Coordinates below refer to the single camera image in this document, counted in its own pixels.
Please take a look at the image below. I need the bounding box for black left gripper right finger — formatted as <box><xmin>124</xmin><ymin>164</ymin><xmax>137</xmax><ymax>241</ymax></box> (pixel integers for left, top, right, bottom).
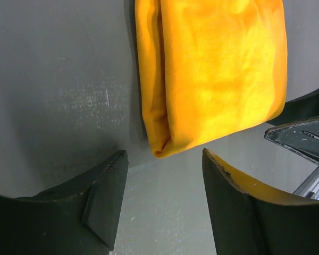
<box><xmin>202</xmin><ymin>149</ymin><xmax>319</xmax><ymax>254</ymax></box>

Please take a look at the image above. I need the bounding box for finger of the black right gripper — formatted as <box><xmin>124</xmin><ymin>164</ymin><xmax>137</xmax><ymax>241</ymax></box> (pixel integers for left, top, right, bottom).
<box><xmin>267</xmin><ymin>88</ymin><xmax>319</xmax><ymax>126</ymax></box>
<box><xmin>264</xmin><ymin>115</ymin><xmax>319</xmax><ymax>166</ymax></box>

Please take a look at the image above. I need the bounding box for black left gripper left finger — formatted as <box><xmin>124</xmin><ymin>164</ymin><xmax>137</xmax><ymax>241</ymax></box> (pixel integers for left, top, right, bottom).
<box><xmin>0</xmin><ymin>150</ymin><xmax>128</xmax><ymax>254</ymax></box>

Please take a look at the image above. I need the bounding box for orange t shirt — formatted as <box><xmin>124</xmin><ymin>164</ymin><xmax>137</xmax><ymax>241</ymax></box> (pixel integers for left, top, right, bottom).
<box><xmin>135</xmin><ymin>1</ymin><xmax>288</xmax><ymax>158</ymax></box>

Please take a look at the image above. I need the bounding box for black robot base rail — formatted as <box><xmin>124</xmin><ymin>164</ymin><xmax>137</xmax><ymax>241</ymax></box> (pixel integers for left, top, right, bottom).
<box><xmin>293</xmin><ymin>167</ymin><xmax>319</xmax><ymax>200</ymax></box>

